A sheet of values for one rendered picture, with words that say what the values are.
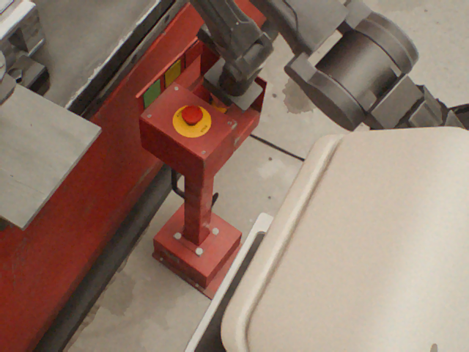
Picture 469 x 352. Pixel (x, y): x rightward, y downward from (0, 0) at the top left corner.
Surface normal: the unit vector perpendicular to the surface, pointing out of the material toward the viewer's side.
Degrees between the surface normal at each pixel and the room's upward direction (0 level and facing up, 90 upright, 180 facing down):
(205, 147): 0
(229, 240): 3
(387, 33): 23
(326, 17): 28
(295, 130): 0
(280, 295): 42
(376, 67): 38
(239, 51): 70
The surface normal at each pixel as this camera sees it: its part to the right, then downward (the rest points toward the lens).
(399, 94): 0.30, 0.25
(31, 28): 0.87, 0.45
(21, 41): -0.47, 0.76
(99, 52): 0.07, -0.48
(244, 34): 0.58, 0.52
